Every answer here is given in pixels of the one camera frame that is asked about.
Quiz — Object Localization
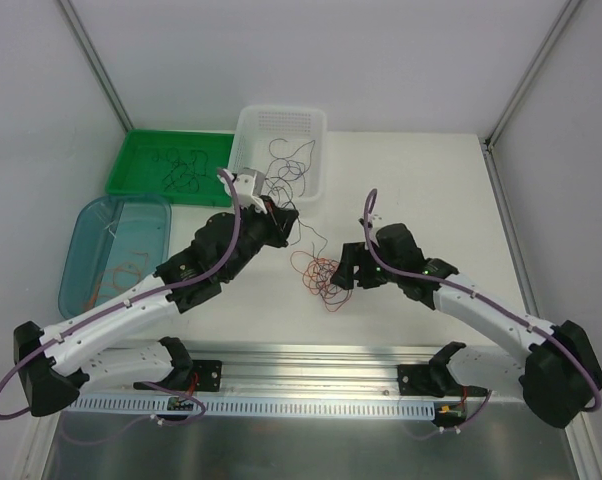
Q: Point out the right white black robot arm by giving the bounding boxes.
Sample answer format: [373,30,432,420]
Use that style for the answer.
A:
[330,223,602,428]

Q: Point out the translucent blue plastic tray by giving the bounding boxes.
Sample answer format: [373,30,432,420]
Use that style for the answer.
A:
[58,194,172,319]

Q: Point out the purple wire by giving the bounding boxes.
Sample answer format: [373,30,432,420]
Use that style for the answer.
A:
[265,158,328,256]

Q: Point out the green plastic tray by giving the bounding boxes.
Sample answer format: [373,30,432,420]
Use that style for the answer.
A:
[105,130,233,208]

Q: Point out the black wire in green tray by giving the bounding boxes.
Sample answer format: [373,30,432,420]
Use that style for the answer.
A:
[150,148,217,195]

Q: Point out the black wire in white basket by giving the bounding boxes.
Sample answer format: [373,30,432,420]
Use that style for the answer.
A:
[269,137,321,180]

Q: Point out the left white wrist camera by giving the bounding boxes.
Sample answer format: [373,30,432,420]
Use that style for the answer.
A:
[232,168,267,214]

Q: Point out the aluminium rail frame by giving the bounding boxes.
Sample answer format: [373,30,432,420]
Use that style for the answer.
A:
[40,134,582,406]

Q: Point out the white slotted cable duct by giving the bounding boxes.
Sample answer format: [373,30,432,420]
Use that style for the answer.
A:
[66,393,435,421]

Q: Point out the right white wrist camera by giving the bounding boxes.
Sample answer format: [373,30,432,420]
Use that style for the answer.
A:
[367,214,383,227]

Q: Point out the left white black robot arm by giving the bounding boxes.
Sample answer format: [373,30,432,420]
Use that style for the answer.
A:
[13,197,299,417]

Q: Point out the white perforated plastic basket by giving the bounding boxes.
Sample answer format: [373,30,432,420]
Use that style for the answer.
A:
[228,105,327,217]

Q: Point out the orange purple black wires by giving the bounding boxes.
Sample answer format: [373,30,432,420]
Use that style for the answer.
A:
[289,249,355,314]

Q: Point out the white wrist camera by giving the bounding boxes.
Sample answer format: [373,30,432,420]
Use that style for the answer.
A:
[367,214,383,227]
[232,168,267,214]

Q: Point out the orange wire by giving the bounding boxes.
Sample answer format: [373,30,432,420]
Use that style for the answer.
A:
[83,249,150,311]

